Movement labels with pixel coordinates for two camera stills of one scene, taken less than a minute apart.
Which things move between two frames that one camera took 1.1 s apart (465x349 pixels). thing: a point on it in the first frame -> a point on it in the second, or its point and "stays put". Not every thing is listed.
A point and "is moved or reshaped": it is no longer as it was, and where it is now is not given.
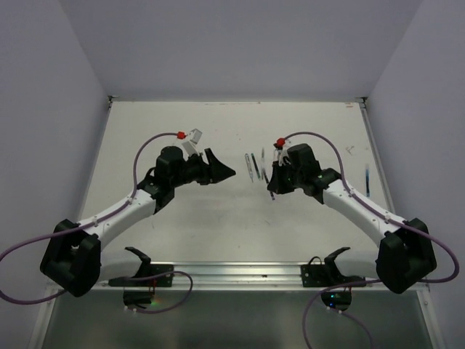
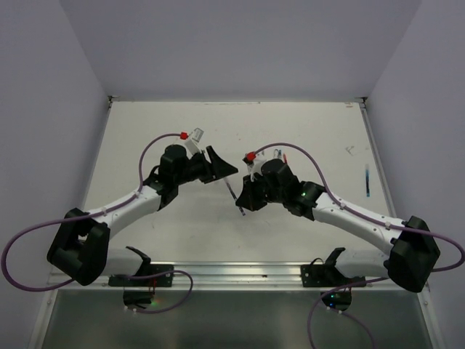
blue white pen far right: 367,181 stays put
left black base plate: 155,270 stays put
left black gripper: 213,172 stays put
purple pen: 272,197 is moved or reshaped
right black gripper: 276,182 -> 248,197
